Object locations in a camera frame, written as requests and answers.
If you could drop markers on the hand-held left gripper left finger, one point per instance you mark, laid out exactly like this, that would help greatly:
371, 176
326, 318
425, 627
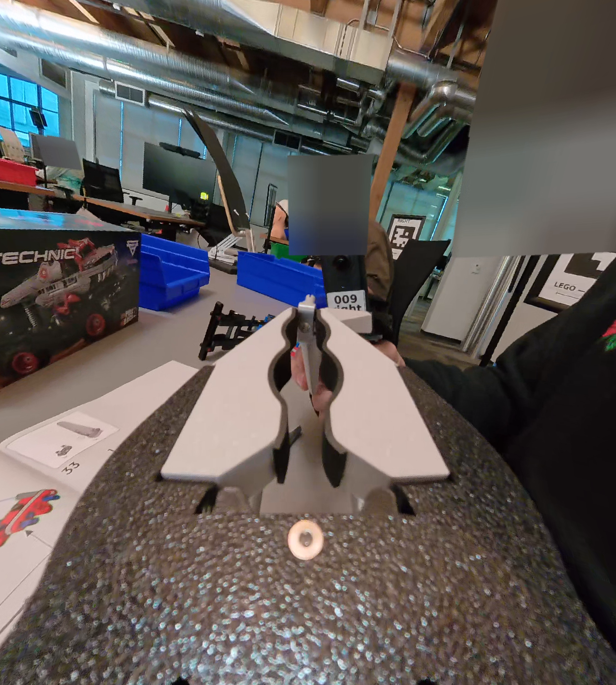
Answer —
233, 406

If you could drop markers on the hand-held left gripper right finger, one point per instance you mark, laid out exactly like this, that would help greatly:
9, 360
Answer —
377, 417

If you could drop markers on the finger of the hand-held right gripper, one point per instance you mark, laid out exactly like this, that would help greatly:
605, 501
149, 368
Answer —
353, 322

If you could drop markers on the grey toy brick panel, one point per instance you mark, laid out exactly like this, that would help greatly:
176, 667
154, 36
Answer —
308, 342

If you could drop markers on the person's right forearm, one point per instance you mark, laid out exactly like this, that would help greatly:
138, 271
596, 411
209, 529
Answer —
474, 396

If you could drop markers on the wooden office desk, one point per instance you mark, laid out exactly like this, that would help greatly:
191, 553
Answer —
142, 213

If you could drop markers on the person's right hand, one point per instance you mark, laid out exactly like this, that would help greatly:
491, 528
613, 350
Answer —
391, 354

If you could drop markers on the blue storage bin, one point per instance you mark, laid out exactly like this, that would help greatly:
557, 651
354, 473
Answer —
174, 278
276, 275

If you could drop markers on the black mesh office chair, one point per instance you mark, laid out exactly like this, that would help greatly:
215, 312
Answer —
420, 278

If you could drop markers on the black and white marker poster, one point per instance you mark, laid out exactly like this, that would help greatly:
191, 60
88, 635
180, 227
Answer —
407, 233

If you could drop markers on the white metal stand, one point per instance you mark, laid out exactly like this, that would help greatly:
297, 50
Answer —
227, 243

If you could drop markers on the curved black panel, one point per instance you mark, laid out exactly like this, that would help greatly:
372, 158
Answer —
227, 171

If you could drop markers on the large black monitor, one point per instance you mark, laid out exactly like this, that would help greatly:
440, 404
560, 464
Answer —
179, 171

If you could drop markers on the black video bar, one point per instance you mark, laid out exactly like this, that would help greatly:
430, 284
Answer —
179, 149

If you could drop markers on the toy truck set box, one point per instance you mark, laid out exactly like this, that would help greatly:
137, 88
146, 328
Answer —
45, 299

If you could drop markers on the white instruction booklet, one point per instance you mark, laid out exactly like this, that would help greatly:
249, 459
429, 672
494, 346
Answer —
19, 481

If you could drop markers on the person's black embroidered sweatshirt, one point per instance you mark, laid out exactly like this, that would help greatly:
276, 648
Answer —
597, 481

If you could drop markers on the black toy brick frame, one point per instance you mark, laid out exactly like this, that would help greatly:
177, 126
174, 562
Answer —
227, 326

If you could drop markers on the wooden post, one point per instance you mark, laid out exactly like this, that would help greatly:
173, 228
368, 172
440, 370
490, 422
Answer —
391, 155

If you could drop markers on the black framed wall poster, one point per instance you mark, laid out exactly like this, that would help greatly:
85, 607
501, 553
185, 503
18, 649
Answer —
565, 283

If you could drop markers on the silver ventilation duct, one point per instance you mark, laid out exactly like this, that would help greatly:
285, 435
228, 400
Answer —
126, 48

